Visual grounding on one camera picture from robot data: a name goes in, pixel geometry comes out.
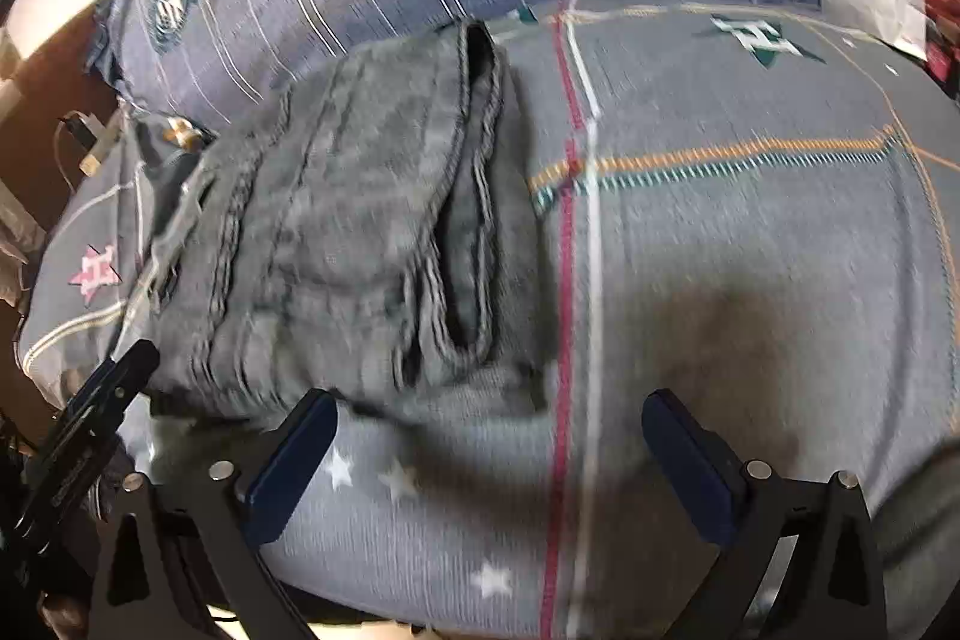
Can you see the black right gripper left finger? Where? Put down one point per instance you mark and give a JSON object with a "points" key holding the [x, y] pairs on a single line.
{"points": [[252, 506]]}

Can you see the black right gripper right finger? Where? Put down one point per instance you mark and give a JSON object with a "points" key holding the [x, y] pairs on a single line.
{"points": [[746, 508]]}

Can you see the grey denim pants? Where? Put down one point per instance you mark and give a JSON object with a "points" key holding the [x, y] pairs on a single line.
{"points": [[368, 232]]}

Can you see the red packaging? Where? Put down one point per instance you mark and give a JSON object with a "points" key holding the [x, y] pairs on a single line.
{"points": [[942, 44]]}

